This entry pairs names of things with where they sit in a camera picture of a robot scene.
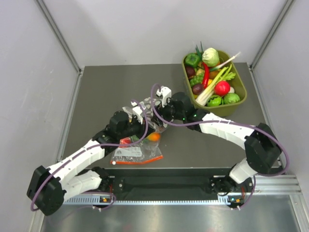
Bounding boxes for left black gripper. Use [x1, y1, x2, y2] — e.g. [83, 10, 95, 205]
[118, 115, 155, 141]

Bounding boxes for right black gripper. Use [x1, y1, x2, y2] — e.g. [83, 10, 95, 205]
[151, 96, 186, 127]

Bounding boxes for polka dot zip bag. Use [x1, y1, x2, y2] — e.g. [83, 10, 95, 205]
[140, 97, 168, 133]

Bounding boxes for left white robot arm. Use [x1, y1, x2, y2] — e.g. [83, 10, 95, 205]
[27, 107, 149, 216]

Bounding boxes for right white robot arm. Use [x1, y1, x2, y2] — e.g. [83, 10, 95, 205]
[151, 92, 283, 191]

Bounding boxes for fake green cucumber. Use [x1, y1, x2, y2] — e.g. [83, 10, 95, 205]
[130, 135, 149, 145]

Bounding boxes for fake red apple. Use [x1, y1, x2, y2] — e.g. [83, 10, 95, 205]
[119, 137, 132, 147]

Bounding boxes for fake orange mango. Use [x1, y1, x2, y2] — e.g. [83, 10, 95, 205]
[147, 132, 161, 142]

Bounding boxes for clear bag orange zipper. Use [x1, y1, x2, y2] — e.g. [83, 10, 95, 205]
[110, 140, 163, 165]

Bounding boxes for fake purple plum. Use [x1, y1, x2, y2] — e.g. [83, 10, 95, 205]
[191, 83, 204, 95]

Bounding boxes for fake celery stalk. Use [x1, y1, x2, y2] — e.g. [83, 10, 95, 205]
[196, 64, 236, 106]

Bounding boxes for fake green grapes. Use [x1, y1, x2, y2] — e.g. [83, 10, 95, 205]
[189, 73, 204, 87]

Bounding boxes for fake dark red onion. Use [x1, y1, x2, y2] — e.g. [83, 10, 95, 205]
[185, 66, 196, 78]

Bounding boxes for fake watermelon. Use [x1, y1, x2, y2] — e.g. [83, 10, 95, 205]
[207, 95, 224, 107]

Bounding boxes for fake red chili pepper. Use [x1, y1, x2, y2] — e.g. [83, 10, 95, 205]
[202, 62, 210, 89]

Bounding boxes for fake green bell pepper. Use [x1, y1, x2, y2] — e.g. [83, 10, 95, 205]
[184, 53, 201, 68]

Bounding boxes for fake red radish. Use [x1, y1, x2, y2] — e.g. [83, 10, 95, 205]
[214, 81, 231, 96]

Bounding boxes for fake green lettuce head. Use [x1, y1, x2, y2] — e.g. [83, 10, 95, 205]
[223, 93, 240, 104]

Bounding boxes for fake spring onion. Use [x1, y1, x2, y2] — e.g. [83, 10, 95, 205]
[210, 52, 241, 72]

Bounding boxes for fake pale green cabbage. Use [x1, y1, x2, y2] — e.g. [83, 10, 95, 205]
[202, 48, 220, 67]

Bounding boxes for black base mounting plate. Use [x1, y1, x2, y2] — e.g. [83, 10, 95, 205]
[90, 168, 253, 200]

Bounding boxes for olive green plastic bin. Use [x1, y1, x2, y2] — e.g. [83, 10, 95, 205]
[182, 49, 247, 117]

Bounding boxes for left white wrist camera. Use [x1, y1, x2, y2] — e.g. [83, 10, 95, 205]
[131, 100, 144, 124]

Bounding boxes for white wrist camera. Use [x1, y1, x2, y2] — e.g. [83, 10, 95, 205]
[131, 100, 144, 124]
[156, 86, 172, 108]

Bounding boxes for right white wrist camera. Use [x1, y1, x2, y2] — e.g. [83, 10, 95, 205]
[156, 86, 172, 108]

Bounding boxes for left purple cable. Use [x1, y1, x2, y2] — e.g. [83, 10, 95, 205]
[30, 99, 149, 212]

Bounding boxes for white slotted cable duct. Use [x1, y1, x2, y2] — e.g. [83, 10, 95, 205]
[63, 194, 244, 206]

